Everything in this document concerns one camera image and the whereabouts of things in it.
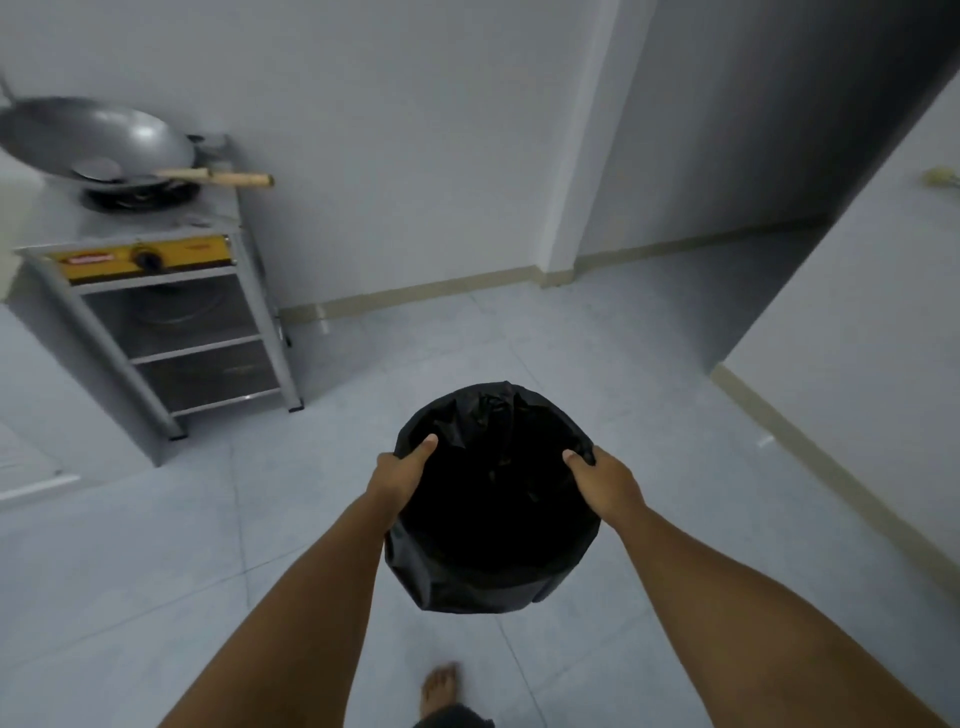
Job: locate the gas stove with yellow panel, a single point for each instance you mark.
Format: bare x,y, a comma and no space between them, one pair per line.
142,225

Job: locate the person's foot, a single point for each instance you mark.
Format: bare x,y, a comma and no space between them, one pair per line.
441,690

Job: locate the person's right hand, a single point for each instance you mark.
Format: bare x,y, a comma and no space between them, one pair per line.
609,486

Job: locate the person's right thumb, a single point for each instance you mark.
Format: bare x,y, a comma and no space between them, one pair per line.
579,466

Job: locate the black stove knob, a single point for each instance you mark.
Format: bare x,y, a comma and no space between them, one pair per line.
147,259

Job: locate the person's left hand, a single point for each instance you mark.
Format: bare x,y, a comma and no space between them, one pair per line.
393,480

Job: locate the black garbage bag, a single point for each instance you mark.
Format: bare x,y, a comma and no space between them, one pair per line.
491,510

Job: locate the person's left thumb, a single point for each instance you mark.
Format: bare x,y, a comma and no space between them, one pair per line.
420,451

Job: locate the steel stove stand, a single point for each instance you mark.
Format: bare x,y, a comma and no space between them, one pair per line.
180,345

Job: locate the steel wok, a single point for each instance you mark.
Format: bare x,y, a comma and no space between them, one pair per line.
94,139

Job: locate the person's left forearm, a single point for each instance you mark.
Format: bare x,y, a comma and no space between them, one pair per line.
281,622

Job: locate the person's right forearm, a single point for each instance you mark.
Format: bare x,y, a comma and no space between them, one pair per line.
757,630

